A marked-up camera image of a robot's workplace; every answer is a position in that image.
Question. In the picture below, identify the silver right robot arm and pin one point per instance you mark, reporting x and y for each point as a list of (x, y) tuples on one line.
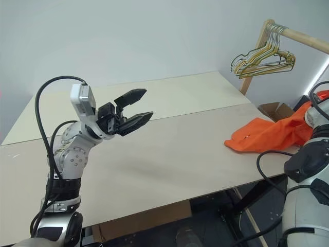
[(303, 205)]

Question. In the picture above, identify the open cardboard box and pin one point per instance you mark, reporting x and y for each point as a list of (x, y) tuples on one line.
[(270, 109)]

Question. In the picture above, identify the bright white strip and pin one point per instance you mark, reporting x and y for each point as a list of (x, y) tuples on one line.
[(317, 74)]

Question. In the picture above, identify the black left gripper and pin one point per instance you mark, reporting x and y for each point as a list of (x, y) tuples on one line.
[(110, 118)]

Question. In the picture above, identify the wooden clothes rack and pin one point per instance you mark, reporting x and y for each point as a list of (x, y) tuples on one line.
[(303, 36)]

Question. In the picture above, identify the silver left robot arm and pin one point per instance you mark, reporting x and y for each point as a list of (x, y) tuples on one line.
[(74, 159)]

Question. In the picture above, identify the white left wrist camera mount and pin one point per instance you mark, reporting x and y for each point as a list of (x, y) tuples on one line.
[(77, 100)]

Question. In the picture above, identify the orange cloth garment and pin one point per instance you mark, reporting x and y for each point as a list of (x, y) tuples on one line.
[(270, 133)]

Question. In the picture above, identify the thin wooden slat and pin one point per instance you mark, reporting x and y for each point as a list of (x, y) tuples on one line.
[(253, 225)]

